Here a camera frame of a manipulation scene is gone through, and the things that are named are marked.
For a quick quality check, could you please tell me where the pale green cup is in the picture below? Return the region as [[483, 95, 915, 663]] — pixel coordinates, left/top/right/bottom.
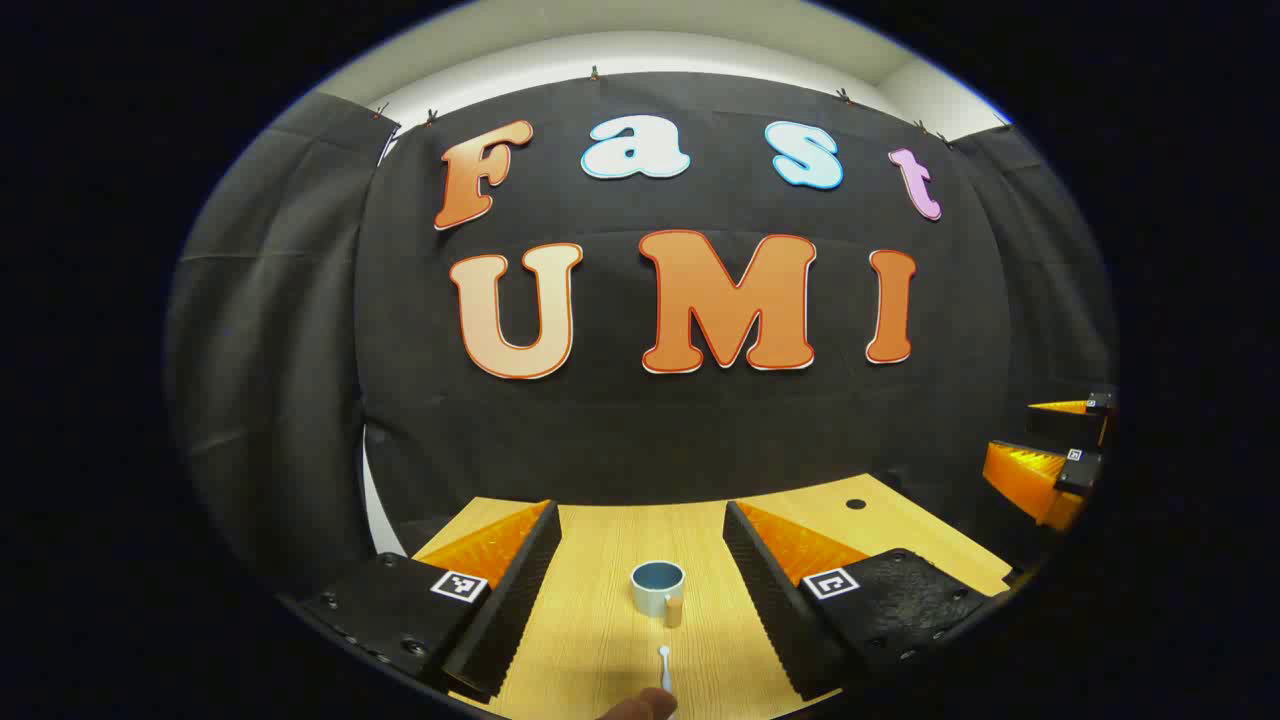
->
[[631, 560, 687, 629]]

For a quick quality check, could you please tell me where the wooden desktop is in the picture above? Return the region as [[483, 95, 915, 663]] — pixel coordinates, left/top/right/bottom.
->
[[410, 473, 1013, 720]]

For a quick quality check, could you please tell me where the black backdrop cloth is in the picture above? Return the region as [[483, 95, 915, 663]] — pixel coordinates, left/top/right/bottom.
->
[[165, 72, 1119, 601]]

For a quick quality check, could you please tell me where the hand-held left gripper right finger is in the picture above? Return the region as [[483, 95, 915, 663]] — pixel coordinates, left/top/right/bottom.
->
[[722, 500, 998, 701]]

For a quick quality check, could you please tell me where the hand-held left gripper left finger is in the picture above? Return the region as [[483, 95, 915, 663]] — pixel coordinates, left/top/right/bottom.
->
[[295, 498, 563, 701]]

